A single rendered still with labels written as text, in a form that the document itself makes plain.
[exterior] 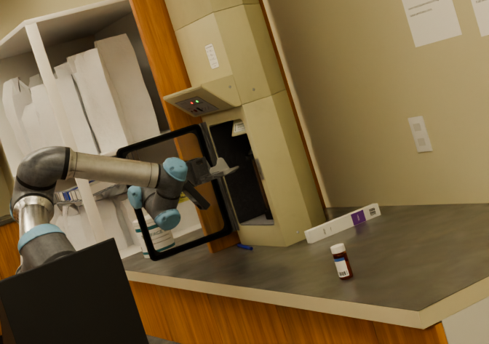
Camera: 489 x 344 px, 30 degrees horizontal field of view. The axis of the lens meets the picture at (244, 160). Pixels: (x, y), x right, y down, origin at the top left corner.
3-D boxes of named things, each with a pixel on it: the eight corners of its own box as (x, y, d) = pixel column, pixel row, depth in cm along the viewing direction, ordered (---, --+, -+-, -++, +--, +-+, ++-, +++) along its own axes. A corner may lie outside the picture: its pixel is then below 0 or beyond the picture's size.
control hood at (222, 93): (200, 116, 313) (191, 87, 312) (242, 105, 284) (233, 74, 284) (170, 125, 308) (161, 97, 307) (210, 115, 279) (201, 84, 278)
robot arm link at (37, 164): (22, 129, 261) (187, 154, 276) (17, 161, 267) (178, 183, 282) (22, 151, 252) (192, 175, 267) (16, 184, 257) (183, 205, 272)
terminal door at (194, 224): (234, 233, 315) (199, 122, 312) (151, 262, 306) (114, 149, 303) (233, 233, 316) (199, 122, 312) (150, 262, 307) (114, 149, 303)
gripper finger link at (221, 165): (233, 153, 289) (205, 161, 291) (239, 171, 290) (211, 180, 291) (234, 153, 292) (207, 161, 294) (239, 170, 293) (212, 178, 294)
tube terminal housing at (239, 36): (299, 220, 328) (236, 14, 322) (349, 220, 300) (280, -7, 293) (241, 244, 317) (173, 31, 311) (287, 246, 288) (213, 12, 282)
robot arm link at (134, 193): (137, 217, 283) (125, 200, 288) (169, 205, 288) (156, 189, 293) (137, 198, 278) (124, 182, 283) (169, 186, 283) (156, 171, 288)
